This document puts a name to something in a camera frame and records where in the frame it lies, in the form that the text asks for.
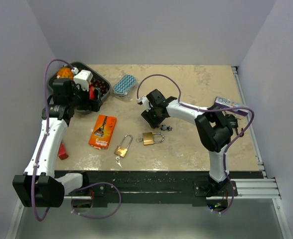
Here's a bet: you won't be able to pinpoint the long shackle brass padlock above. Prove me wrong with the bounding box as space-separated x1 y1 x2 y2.
114 134 133 160

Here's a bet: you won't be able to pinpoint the small brass padlock with keys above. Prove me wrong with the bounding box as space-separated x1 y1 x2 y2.
159 124 172 131

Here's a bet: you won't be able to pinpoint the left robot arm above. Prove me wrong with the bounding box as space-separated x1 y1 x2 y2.
12 78 102 208

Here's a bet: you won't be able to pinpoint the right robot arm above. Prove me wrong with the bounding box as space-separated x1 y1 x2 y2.
137 89 233 196

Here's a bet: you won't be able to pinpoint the dark grape bunch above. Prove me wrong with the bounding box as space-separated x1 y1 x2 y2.
91 78 110 94

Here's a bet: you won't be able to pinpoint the short shackle brass padlock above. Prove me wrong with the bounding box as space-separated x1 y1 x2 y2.
136 132 164 145

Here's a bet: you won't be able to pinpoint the orange flower ball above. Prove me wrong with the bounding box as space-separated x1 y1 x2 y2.
56 67 74 80

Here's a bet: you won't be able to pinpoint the grey fruit tray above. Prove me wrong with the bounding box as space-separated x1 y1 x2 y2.
47 61 111 115

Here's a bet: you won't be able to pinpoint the orange razor box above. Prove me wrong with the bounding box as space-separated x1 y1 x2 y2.
88 115 117 149

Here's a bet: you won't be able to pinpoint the blue zigzag sponge pack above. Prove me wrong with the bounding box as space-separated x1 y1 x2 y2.
113 74 138 99

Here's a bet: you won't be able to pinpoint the red small box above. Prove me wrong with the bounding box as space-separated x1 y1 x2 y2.
57 142 69 160

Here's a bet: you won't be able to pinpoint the keys of long padlock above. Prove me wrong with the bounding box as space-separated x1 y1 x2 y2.
116 155 122 167

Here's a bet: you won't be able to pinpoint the purple white box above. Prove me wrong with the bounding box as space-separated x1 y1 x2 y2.
214 96 249 116

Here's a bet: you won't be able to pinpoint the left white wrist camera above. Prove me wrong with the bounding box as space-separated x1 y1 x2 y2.
73 70 93 91

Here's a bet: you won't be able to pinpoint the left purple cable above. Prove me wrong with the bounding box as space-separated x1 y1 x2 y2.
30 59 122 222

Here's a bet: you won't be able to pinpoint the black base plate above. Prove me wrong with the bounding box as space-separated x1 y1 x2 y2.
54 170 264 208

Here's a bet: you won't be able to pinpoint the aluminium frame rail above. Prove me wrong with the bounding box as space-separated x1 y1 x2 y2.
231 66 282 200

